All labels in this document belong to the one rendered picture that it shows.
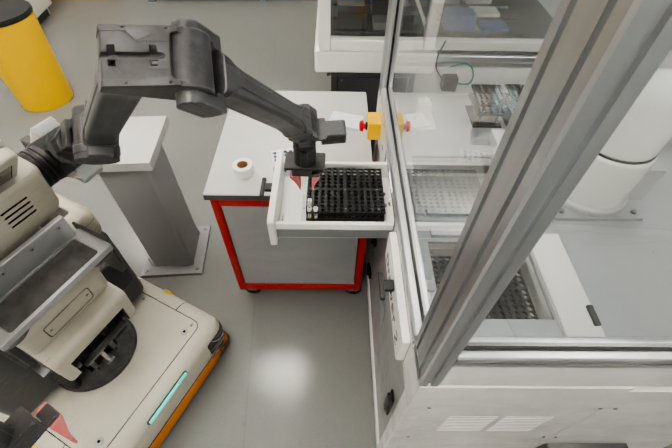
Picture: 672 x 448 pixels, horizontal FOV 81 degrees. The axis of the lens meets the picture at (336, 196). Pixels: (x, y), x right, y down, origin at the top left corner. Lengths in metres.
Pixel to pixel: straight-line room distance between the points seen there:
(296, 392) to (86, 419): 0.74
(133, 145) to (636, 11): 1.55
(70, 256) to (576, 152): 0.91
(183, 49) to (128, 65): 0.06
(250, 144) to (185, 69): 1.02
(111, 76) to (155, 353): 1.28
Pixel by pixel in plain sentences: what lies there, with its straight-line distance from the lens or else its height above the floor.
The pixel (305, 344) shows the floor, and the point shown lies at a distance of 1.86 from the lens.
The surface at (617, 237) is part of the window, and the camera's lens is 0.51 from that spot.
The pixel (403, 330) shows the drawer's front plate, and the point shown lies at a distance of 0.89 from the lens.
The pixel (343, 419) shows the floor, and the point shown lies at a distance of 1.78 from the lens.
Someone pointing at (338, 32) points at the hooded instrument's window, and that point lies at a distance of 1.77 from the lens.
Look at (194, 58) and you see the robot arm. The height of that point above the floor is 1.49.
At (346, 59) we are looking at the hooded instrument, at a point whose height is 0.87.
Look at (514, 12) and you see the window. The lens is 0.48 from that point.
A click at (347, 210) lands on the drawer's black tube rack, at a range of 1.09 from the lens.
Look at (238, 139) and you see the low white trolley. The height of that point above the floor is 0.76.
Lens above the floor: 1.74
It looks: 48 degrees down
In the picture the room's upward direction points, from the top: 1 degrees clockwise
